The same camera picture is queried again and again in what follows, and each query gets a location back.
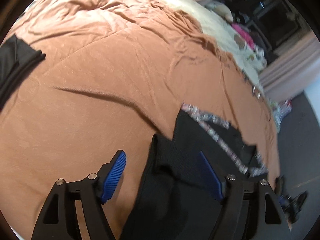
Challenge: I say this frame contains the orange-brown blanket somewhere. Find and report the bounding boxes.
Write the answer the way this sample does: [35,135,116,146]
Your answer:
[1,0,280,239]

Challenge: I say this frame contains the pink plush toy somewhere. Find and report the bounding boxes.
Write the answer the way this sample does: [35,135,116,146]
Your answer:
[231,23,255,50]

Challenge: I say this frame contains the stack of folded clothes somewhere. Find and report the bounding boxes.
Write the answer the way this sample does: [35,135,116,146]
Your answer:
[1,35,46,108]

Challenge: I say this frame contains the black knit garment floral trim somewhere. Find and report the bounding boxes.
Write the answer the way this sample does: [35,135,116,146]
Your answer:
[120,103,268,239]

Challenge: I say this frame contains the cream plush toy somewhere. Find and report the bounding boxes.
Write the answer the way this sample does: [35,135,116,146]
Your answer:
[205,1,234,23]

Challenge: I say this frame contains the cream bed sheet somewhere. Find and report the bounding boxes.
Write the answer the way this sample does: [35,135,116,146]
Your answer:
[160,0,266,91]

